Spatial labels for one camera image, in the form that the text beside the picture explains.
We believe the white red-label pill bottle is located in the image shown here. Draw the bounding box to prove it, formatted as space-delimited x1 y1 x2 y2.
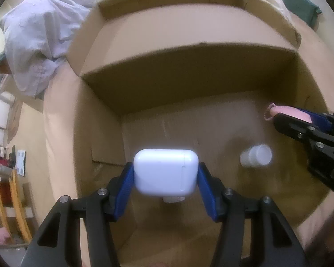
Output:
163 196 185 204

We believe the small white bottle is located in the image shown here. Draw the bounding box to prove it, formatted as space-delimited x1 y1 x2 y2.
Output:
239 144 273 168

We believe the green pillow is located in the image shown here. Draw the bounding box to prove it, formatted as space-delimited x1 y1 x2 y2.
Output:
283 0 322 28

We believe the lavender white duvet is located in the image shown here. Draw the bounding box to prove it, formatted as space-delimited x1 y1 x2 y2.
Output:
0 0 99 98

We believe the tan bed sheet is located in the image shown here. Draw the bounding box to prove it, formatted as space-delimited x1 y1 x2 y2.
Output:
44 7 334 262

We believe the white bathroom scale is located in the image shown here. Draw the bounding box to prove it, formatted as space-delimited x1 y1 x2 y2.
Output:
15 150 26 177

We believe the white earbuds case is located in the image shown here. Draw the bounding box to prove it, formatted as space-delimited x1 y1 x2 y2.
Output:
133 149 199 197

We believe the pink paw toy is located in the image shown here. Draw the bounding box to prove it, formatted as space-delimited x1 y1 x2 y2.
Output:
264 103 312 123

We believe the wooden chair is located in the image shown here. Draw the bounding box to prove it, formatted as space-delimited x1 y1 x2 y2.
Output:
0 164 32 245

